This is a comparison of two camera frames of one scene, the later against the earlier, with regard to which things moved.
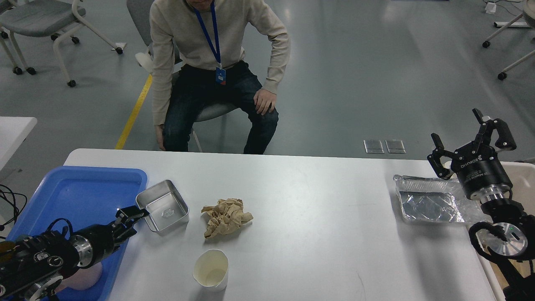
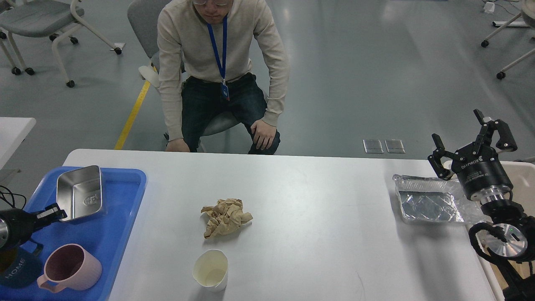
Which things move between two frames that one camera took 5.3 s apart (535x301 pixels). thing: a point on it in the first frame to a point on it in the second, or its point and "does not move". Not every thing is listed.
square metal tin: [168, 210] to [79, 192]
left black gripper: [93, 244] to [17, 225]
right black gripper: [482, 175] does not move
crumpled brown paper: [226, 217] does not move
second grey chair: [54, 19] does not move
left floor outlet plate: [373, 146] does not move
